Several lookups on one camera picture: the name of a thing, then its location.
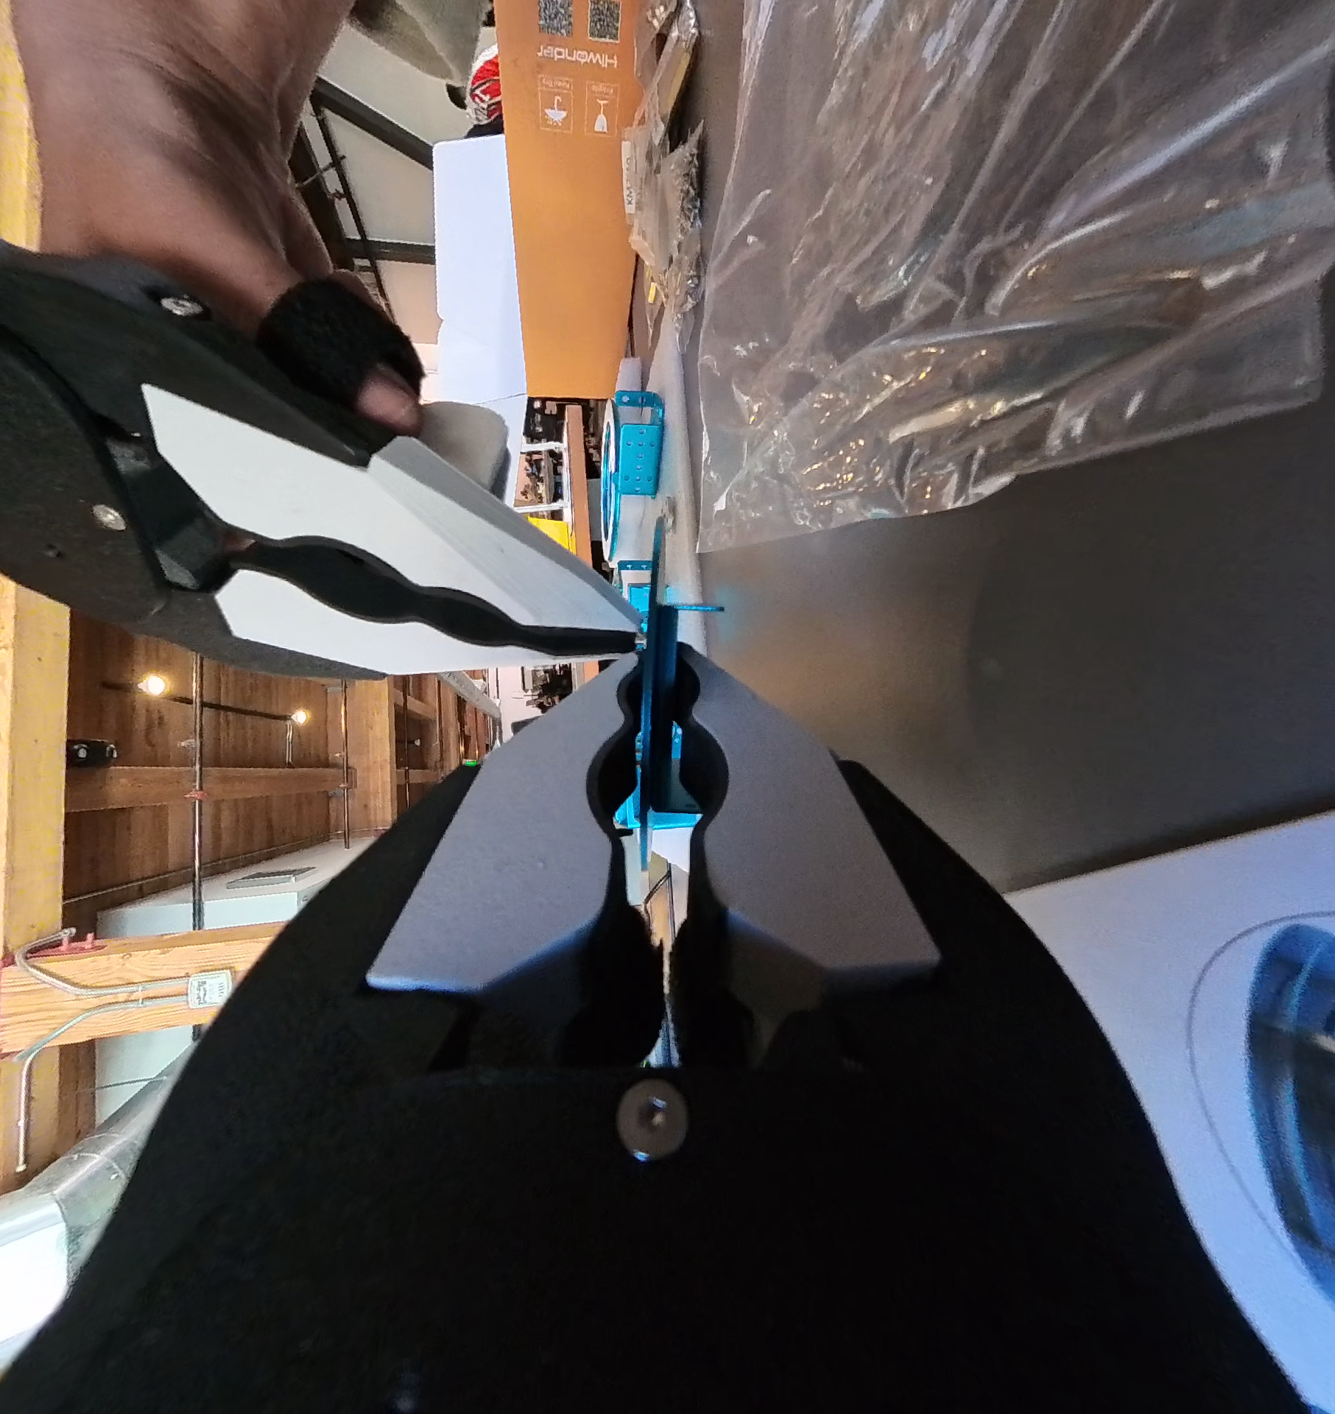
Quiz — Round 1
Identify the person's right hand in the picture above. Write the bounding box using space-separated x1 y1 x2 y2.
15 0 428 437

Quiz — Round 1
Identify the wooden crossbeam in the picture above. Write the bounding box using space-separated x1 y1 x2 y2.
0 923 289 1058

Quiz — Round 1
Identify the pile of small screw bags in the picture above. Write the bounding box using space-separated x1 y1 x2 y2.
624 0 709 325

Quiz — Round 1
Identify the blue round metal plate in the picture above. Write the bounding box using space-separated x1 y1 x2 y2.
612 513 727 876

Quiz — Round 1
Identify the bent metal conduit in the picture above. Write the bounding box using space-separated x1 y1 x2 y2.
9 932 238 1176

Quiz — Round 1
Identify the silver metal duct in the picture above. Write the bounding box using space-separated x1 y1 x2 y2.
0 1077 201 1345

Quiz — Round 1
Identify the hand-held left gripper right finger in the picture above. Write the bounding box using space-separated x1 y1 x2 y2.
672 646 944 1057

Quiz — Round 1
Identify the white cabinet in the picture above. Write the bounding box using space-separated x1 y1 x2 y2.
96 837 378 1119

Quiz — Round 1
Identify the orange cardboard box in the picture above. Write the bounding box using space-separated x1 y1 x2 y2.
494 0 652 403

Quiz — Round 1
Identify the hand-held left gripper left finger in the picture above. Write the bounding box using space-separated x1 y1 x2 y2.
367 650 671 1066

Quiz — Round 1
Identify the white box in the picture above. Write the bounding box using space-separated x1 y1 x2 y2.
434 133 532 407

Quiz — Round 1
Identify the thin metal pipe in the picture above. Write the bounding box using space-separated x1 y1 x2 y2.
186 652 207 933

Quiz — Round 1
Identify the printed instruction sheet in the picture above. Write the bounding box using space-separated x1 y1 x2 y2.
1004 800 1335 1414

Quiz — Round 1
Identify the blue perforated metal bracket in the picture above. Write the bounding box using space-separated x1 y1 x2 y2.
602 389 669 579

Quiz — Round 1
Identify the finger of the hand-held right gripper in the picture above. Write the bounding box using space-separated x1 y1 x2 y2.
213 563 639 681
140 384 644 646

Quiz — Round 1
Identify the black metal frame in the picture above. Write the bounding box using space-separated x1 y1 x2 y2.
289 76 440 303

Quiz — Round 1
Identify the wooden post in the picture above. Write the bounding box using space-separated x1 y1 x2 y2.
0 0 73 1211

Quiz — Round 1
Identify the clear plastic bag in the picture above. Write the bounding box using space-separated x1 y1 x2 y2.
695 0 1335 554

